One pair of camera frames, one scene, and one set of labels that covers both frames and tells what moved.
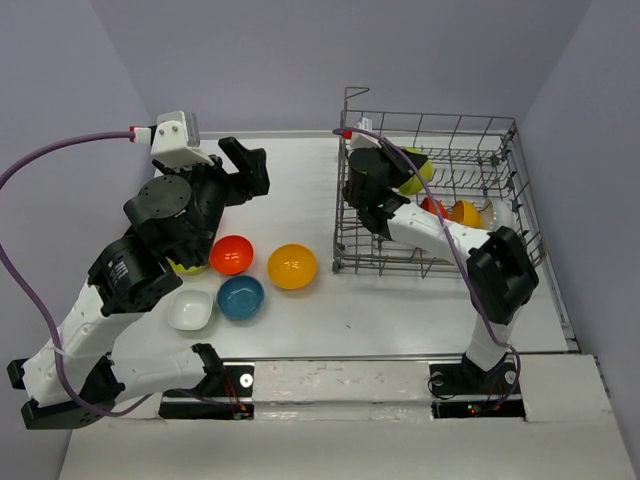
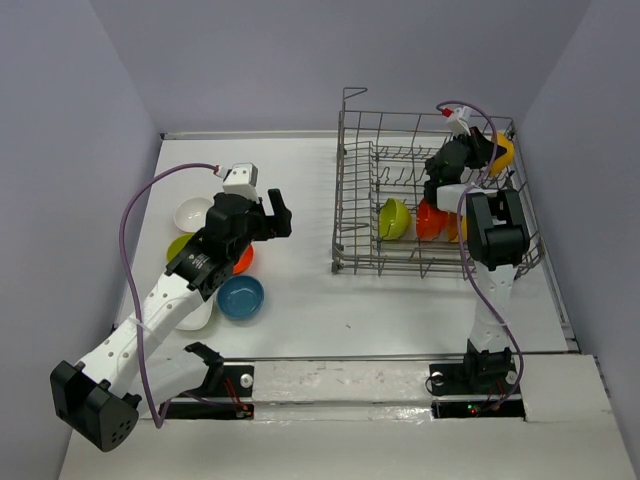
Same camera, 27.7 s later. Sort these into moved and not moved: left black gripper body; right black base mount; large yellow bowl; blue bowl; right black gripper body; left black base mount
Moved: left black gripper body; large yellow bowl; right black gripper body
Not moved: left black base mount; blue bowl; right black base mount
